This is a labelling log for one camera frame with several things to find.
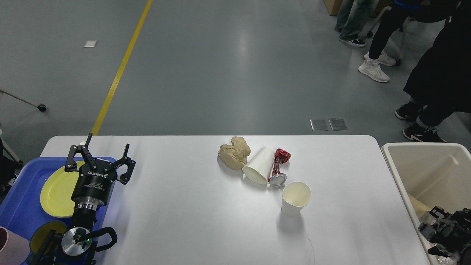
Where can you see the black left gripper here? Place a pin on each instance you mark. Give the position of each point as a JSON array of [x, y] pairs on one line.
[[94, 186]]

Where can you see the yellow plate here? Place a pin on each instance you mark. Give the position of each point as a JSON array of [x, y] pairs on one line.
[[56, 193]]

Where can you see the dark teal mug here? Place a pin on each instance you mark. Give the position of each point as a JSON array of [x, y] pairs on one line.
[[41, 234]]

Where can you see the pink mug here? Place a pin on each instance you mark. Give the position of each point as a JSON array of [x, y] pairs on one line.
[[14, 249]]

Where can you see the brown paper bag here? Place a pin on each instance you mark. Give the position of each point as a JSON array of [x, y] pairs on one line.
[[419, 208], [234, 155]]

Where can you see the white paper cup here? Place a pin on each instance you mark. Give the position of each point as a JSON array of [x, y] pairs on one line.
[[295, 197], [259, 167]]

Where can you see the red foil wrapper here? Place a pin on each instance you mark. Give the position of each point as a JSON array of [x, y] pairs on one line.
[[278, 178]]

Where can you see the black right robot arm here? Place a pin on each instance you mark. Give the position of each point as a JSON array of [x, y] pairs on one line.
[[450, 233]]

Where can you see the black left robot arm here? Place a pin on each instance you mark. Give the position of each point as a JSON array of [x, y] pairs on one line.
[[81, 240]]

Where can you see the chair leg with caster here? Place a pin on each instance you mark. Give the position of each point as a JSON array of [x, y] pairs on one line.
[[41, 107]]

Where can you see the blue plastic tray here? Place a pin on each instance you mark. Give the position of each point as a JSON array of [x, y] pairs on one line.
[[21, 211]]

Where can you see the left metal floor plate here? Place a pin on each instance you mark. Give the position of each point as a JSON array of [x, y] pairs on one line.
[[318, 125]]

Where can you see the metal floor plate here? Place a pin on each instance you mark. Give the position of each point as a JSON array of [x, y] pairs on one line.
[[318, 125], [337, 124]]

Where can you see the right metal floor plate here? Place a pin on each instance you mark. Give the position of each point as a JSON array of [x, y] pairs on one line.
[[337, 124]]

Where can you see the person in blue jeans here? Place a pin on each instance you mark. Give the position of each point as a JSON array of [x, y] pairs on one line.
[[352, 17]]

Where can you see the office chair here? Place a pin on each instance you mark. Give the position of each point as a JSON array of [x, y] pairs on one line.
[[393, 20]]

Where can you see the beige plastic bin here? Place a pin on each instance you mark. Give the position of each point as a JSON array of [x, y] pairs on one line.
[[436, 174]]

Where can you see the seated person in black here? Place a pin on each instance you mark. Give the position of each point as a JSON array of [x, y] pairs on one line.
[[439, 85]]

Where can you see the person in black leggings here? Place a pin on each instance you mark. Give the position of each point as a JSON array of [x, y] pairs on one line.
[[371, 68]]

